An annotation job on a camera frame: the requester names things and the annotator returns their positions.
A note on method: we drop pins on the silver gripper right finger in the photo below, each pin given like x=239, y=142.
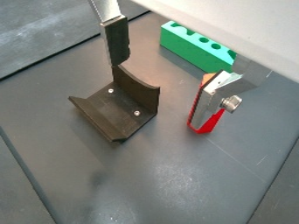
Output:
x=249, y=74

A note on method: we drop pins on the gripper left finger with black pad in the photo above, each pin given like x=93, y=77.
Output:
x=114, y=29

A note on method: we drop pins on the red hexagon peg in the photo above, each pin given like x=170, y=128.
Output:
x=202, y=120

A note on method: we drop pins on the green shape sorting board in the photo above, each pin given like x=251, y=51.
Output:
x=202, y=51

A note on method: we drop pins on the black curved holder stand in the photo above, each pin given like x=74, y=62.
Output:
x=122, y=106

